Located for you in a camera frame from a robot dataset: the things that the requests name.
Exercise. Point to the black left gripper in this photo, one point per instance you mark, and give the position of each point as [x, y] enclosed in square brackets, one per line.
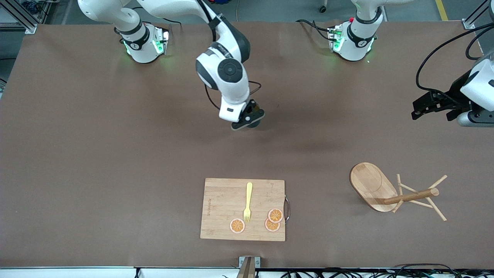
[454, 94]

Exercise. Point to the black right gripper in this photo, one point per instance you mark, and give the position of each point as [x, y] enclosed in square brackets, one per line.
[254, 125]

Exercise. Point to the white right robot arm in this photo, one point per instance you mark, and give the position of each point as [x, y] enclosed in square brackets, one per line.
[227, 69]

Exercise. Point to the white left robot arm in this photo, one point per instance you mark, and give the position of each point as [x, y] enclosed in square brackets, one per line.
[357, 38]

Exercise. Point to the wooden mug tree rack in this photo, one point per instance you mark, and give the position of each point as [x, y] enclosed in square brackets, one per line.
[370, 181]

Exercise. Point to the yellow plastic fork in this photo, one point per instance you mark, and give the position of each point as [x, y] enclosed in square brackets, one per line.
[249, 197]

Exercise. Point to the bamboo cutting board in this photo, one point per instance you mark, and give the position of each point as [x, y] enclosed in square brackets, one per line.
[224, 200]

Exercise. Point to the orange slice toy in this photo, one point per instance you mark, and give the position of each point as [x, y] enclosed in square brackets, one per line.
[237, 226]
[270, 227]
[275, 215]

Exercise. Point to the aluminium frame profile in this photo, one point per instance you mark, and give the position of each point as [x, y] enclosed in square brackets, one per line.
[472, 17]
[23, 21]

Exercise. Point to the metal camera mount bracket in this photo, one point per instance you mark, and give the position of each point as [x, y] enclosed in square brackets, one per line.
[249, 266]

